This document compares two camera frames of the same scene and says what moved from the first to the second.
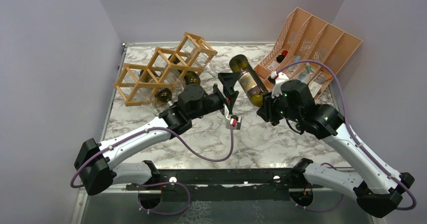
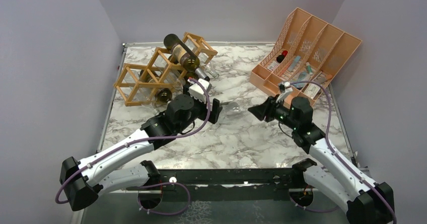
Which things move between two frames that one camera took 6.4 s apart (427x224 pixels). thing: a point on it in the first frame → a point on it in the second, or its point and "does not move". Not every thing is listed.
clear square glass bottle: x=144 y=97 does not move
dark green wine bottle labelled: x=189 y=77 → x=188 y=62
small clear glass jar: x=174 y=79 does not move
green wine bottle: x=247 y=79 → x=183 y=56
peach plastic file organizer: x=306 y=38 does not move
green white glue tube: x=309 y=69 does not move
